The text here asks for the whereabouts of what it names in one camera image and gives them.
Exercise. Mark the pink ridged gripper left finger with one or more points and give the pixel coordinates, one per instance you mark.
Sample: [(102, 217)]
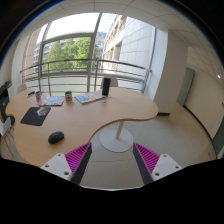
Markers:
[(70, 166)]

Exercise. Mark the pink ridged gripper right finger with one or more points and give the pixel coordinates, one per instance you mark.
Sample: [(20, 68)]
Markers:
[(153, 166)]

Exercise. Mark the black computer mouse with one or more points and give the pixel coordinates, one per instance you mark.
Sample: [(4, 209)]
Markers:
[(55, 137)]

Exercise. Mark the black mouse pad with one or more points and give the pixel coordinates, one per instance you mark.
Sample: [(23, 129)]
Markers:
[(35, 116)]

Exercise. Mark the wooden kidney-shaped table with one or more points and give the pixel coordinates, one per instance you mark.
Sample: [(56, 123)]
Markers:
[(79, 122)]

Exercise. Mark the open blue booklet right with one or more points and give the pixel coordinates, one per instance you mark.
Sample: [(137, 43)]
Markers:
[(89, 97)]

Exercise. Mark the colourful magazine left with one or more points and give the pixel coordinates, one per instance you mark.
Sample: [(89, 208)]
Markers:
[(53, 101)]

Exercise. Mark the white printed mug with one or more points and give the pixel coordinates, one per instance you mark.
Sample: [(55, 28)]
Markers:
[(68, 96)]

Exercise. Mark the small grey can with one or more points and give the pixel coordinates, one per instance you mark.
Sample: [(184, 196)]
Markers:
[(38, 96)]

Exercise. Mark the black cylindrical speaker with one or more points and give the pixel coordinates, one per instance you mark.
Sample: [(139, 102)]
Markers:
[(106, 86)]

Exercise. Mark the metal balcony railing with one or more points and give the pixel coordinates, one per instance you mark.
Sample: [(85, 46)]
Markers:
[(83, 75)]

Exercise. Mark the green door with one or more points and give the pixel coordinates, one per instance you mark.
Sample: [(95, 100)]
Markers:
[(186, 86)]

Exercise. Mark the white chair behind table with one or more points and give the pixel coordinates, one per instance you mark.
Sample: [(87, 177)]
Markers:
[(21, 88)]

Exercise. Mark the black office chair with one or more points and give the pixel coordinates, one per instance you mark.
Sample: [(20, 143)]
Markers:
[(6, 95)]

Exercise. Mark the white table pedestal base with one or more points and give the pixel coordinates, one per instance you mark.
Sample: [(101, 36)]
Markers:
[(116, 138)]

